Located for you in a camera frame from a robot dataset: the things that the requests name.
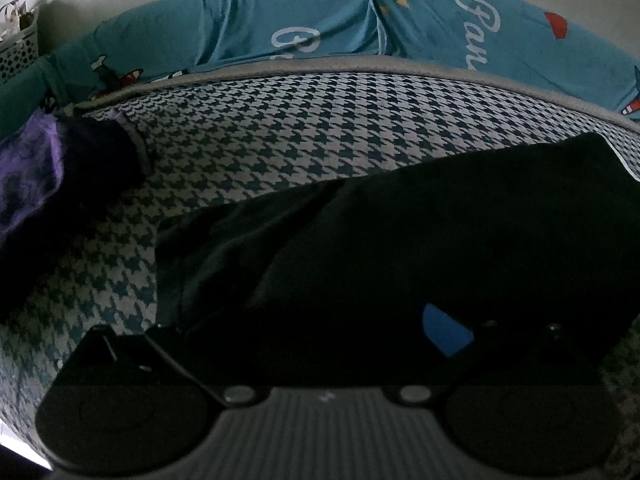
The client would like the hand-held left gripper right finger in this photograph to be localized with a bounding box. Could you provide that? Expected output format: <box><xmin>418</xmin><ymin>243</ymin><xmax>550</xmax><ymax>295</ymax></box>
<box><xmin>399</xmin><ymin>303</ymin><xmax>603</xmax><ymax>406</ymax></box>

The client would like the green cloth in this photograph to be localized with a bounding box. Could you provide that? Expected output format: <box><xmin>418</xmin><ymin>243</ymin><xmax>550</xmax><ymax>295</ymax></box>
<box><xmin>0</xmin><ymin>52</ymin><xmax>66</xmax><ymax>138</ymax></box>

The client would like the dark cloth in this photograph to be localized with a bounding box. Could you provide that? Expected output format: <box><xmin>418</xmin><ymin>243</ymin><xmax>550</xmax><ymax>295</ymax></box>
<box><xmin>10</xmin><ymin>115</ymin><xmax>151</xmax><ymax>281</ymax></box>

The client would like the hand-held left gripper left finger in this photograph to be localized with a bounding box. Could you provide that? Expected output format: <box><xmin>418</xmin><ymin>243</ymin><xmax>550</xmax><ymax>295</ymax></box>
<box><xmin>62</xmin><ymin>324</ymin><xmax>256</xmax><ymax>407</ymax></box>

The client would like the teal printed blanket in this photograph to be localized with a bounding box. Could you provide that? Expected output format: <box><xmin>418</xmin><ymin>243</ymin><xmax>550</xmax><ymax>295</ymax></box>
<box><xmin>50</xmin><ymin>0</ymin><xmax>640</xmax><ymax>123</ymax></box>

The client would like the white slatted basket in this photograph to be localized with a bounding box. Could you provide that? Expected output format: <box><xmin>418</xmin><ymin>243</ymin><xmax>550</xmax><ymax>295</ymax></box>
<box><xmin>0</xmin><ymin>0</ymin><xmax>41</xmax><ymax>86</ymax></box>

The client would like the houndstooth bed mat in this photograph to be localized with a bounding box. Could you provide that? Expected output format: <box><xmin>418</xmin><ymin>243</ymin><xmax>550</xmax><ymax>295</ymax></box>
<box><xmin>0</xmin><ymin>55</ymin><xmax>640</xmax><ymax>461</ymax></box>

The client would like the black garment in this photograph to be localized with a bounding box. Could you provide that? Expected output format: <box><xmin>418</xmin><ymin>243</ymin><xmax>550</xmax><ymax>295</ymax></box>
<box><xmin>154</xmin><ymin>132</ymin><xmax>636</xmax><ymax>386</ymax></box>

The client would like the purple cloth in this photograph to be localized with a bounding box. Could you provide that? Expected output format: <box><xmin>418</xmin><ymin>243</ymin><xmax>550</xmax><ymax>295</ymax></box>
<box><xmin>0</xmin><ymin>112</ymin><xmax>66</xmax><ymax>246</ymax></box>

